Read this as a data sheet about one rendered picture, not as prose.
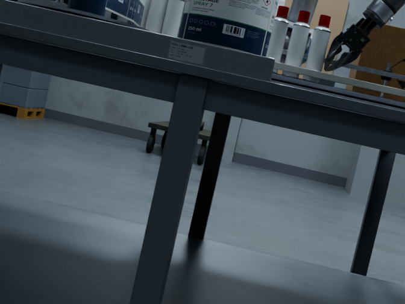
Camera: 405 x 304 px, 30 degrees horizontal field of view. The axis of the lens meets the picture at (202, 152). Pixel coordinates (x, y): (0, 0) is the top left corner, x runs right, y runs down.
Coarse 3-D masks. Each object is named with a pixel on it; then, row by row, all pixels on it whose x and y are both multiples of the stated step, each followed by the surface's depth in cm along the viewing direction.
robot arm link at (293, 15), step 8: (296, 0) 266; (304, 0) 264; (312, 0) 264; (296, 8) 266; (304, 8) 265; (312, 8) 266; (288, 16) 268; (296, 16) 266; (312, 16) 268; (288, 32) 266; (288, 40) 265
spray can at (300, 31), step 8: (304, 16) 228; (296, 24) 228; (304, 24) 228; (296, 32) 228; (304, 32) 228; (296, 40) 228; (304, 40) 228; (288, 48) 230; (296, 48) 228; (304, 48) 229; (288, 56) 229; (296, 56) 228; (288, 64) 229; (296, 64) 228; (288, 72) 229
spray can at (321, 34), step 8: (320, 16) 228; (328, 16) 227; (320, 24) 228; (328, 24) 228; (320, 32) 227; (328, 32) 227; (312, 40) 228; (320, 40) 227; (328, 40) 229; (312, 48) 228; (320, 48) 227; (312, 56) 228; (320, 56) 227; (312, 64) 228; (320, 64) 228; (312, 80) 228
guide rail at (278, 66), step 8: (280, 64) 227; (296, 72) 227; (304, 72) 226; (312, 72) 226; (320, 72) 226; (328, 80) 226; (336, 80) 226; (344, 80) 225; (352, 80) 225; (368, 88) 225; (376, 88) 225; (384, 88) 225; (392, 88) 224; (400, 96) 224
